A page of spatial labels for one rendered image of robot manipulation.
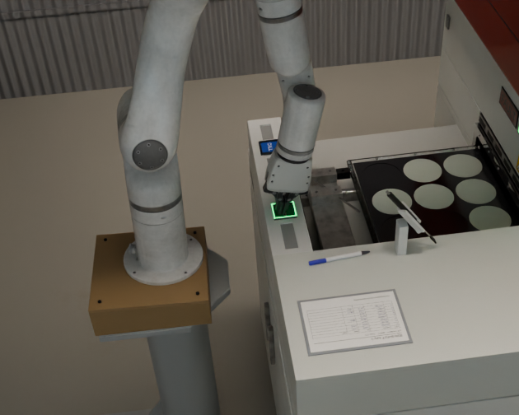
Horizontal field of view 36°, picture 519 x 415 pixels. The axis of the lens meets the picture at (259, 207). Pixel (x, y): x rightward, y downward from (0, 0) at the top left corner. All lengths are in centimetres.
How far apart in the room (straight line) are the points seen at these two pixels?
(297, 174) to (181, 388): 69
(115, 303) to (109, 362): 110
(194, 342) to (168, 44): 81
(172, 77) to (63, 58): 267
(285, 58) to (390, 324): 58
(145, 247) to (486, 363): 78
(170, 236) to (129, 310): 19
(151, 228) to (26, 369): 130
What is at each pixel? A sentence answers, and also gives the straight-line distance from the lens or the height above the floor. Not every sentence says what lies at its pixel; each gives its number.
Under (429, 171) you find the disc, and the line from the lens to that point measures 217.
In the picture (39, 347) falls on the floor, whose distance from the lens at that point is 306.
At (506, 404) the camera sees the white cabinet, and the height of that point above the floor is 79.
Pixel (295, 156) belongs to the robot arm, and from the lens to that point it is 179.
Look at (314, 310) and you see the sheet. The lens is 170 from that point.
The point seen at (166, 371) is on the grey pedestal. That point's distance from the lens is 215.
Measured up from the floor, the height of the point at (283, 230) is 96.
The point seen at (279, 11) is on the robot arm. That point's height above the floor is 150.
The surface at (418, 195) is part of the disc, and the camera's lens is 209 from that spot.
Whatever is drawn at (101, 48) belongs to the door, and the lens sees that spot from 423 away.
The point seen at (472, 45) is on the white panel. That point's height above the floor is 111.
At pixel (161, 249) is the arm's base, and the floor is 98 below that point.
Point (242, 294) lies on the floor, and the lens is 307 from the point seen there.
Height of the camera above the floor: 223
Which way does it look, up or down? 41 degrees down
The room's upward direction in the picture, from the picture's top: 4 degrees counter-clockwise
